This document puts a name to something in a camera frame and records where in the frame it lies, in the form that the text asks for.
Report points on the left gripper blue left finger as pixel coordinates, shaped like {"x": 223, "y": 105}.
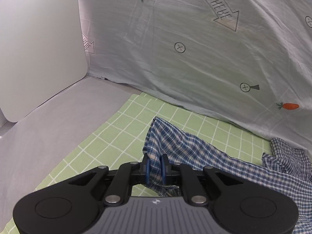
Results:
{"x": 145, "y": 170}

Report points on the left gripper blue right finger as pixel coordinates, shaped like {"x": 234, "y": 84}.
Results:
{"x": 170, "y": 172}

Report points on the blue plaid shirt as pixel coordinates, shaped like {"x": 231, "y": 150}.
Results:
{"x": 287, "y": 171}

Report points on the grey printed backdrop sheet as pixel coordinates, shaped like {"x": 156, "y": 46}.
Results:
{"x": 247, "y": 62}

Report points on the white rounded board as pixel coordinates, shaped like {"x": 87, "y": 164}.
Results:
{"x": 42, "y": 53}

